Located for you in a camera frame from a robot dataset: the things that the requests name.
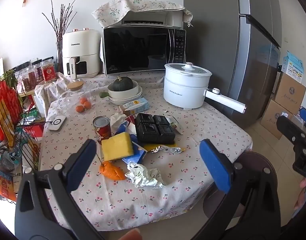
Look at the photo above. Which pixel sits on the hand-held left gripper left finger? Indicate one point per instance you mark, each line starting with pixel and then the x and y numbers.
pixel 81 165

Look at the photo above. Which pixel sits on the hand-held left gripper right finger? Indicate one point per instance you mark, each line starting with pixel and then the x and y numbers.
pixel 215 165

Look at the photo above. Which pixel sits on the silver foil wrapper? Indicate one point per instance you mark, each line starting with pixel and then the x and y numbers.
pixel 165 150

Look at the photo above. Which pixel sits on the blue biscuit box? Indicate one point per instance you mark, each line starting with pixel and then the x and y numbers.
pixel 135 155

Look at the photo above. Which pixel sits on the person's right hand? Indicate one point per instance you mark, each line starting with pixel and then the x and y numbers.
pixel 300 197

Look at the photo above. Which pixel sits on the person's left hand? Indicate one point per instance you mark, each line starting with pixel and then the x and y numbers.
pixel 130 235

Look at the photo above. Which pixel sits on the orange peel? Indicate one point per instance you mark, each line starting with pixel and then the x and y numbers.
pixel 111 171

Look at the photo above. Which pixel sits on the cherry print tablecloth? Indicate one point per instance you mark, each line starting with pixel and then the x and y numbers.
pixel 192 142

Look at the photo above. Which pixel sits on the yellow snack packet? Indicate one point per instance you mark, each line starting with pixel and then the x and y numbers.
pixel 116 147

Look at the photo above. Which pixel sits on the yellow flat wrapper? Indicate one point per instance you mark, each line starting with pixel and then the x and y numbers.
pixel 179 148

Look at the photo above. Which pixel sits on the red drink can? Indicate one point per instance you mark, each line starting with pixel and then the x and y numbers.
pixel 102 130

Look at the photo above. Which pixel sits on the white and green snack wrapper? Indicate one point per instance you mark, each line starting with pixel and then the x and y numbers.
pixel 176 125

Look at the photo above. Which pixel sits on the orange tangerine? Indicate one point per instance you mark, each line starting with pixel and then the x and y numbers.
pixel 80 108
pixel 87 105
pixel 83 100

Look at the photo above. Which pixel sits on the crumpled white tissue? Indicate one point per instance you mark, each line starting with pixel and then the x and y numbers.
pixel 118 121

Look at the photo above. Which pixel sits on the black plastic tray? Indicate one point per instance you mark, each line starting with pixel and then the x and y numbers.
pixel 155 130

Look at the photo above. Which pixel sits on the glass teapot with wooden lid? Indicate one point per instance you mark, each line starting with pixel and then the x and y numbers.
pixel 73 92

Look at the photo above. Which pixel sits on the orange food bag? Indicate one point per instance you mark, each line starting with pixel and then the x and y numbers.
pixel 5 185

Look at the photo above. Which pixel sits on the stack of white plates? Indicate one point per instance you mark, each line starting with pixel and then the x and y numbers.
pixel 128 100

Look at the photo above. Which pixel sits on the blue and white milk carton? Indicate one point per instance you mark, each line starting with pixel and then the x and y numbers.
pixel 136 105

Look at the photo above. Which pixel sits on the white electric cooking pot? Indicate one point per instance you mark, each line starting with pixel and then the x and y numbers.
pixel 183 85

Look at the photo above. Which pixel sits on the wooden shelf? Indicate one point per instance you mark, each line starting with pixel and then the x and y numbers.
pixel 26 93

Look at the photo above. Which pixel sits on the dark green pumpkin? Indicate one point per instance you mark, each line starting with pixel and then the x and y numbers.
pixel 120 83

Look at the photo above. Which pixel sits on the red plastic bag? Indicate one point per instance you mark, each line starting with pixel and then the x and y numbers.
pixel 4 110

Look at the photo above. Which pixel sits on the red label glass jar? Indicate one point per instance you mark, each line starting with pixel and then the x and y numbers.
pixel 49 72

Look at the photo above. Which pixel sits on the glass jar of dried food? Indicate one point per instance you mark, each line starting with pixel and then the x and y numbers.
pixel 26 80
pixel 36 73

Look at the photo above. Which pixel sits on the tall glass vase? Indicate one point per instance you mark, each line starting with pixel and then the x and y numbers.
pixel 60 57

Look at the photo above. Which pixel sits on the grey refrigerator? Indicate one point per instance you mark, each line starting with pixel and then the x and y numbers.
pixel 217 42

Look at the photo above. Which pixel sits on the cream air fryer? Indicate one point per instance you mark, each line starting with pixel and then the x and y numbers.
pixel 80 50

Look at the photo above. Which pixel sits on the black microwave oven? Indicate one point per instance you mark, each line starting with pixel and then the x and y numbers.
pixel 138 50

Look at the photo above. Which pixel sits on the dry branches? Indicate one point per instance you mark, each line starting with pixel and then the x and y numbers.
pixel 60 17

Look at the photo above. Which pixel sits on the floral dust cover cloth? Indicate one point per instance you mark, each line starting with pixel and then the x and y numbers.
pixel 123 7

